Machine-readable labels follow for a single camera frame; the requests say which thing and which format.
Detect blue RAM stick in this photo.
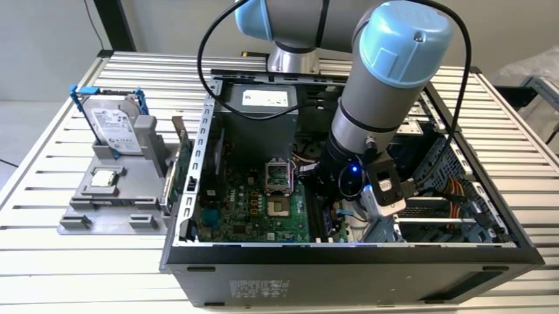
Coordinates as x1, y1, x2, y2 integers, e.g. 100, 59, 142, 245
321, 201, 334, 238

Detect CPU socket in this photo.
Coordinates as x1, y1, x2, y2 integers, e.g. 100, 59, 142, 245
266, 195, 292, 219

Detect metal socket cover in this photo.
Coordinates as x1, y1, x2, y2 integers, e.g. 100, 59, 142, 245
264, 158, 292, 196

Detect grey power supply unit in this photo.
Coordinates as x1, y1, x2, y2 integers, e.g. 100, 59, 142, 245
213, 83, 300, 164

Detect silver drive cage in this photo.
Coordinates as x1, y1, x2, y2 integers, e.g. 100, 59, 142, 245
392, 94, 441, 148

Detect metal disk bay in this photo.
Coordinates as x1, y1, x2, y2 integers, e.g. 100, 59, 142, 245
364, 195, 509, 245

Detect green motherboard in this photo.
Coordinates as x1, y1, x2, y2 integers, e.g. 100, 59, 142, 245
198, 163, 350, 243

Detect black open PC case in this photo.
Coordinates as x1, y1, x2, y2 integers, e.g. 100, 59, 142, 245
157, 67, 547, 308

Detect green graphics card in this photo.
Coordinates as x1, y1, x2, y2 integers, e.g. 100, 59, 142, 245
158, 114, 196, 217

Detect black side stand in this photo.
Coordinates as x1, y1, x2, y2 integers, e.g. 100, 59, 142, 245
492, 84, 540, 109

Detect silver CPU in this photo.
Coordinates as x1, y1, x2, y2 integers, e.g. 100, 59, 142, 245
89, 169, 117, 187

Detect grey parts rack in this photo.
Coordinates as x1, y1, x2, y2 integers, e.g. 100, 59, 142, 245
57, 114, 184, 236

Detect hard disk in blue carrier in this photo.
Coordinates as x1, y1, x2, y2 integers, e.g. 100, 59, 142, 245
68, 84, 152, 161

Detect clear plastic wrapping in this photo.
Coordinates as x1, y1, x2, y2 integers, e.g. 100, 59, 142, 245
497, 44, 559, 86

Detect black camera bracket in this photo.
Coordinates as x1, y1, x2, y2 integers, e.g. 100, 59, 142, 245
365, 152, 416, 207

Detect white boxy wrist camera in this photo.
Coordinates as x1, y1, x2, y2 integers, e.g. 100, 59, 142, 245
360, 184, 408, 217

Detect yellow orange red wires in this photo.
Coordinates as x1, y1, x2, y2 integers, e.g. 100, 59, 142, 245
442, 177, 468, 233

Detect thick black camera cable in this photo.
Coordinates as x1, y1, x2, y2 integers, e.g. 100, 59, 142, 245
196, 0, 474, 145

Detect black frame post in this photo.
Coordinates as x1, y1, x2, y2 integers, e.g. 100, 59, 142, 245
94, 0, 137, 53

